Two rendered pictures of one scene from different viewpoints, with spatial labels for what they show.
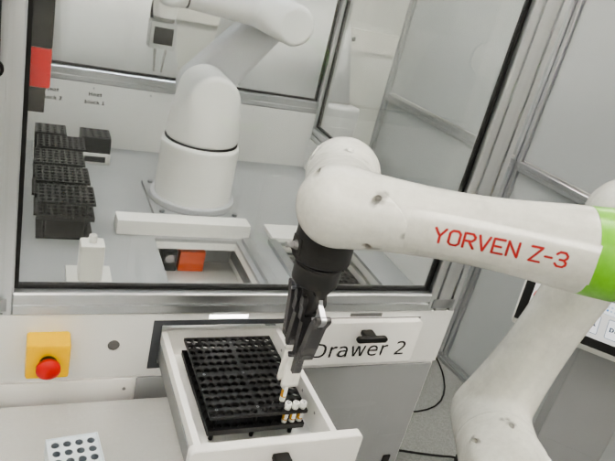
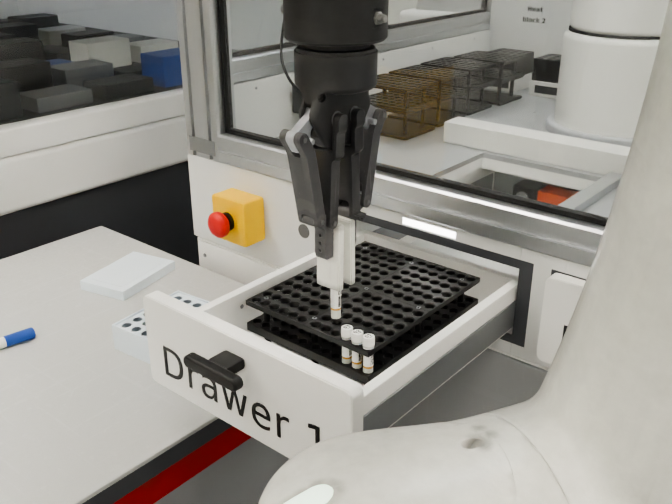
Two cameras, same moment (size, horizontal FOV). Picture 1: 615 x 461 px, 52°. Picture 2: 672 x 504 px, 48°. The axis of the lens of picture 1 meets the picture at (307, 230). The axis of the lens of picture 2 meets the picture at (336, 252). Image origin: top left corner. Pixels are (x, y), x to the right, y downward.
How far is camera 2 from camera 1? 0.95 m
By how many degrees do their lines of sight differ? 61
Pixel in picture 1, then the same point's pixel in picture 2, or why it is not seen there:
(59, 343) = (237, 200)
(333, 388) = not seen: hidden behind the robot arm
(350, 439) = (331, 390)
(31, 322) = (234, 176)
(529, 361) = (590, 296)
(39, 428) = (211, 295)
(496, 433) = (416, 432)
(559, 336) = (640, 207)
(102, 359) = (296, 249)
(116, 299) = not seen: hidden behind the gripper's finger
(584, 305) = not seen: outside the picture
